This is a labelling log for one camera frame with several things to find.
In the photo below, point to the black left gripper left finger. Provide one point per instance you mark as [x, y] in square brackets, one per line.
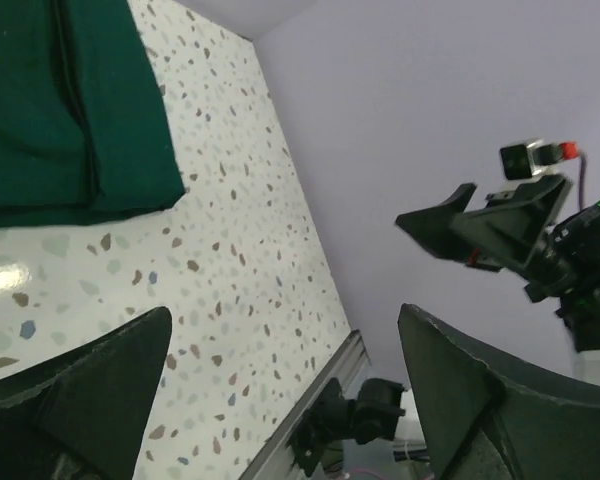
[83, 414]

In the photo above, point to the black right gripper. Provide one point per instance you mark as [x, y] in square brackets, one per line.
[504, 234]

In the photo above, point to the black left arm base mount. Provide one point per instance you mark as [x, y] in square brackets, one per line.
[373, 414]

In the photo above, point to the dark green surgical cloth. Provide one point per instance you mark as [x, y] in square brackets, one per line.
[84, 136]

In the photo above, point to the aluminium table edge rail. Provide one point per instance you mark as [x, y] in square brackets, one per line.
[276, 460]

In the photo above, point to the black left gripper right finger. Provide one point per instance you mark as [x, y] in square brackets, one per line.
[486, 414]

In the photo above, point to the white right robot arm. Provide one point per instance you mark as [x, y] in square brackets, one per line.
[567, 268]

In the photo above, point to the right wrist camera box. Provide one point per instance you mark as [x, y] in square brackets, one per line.
[525, 160]

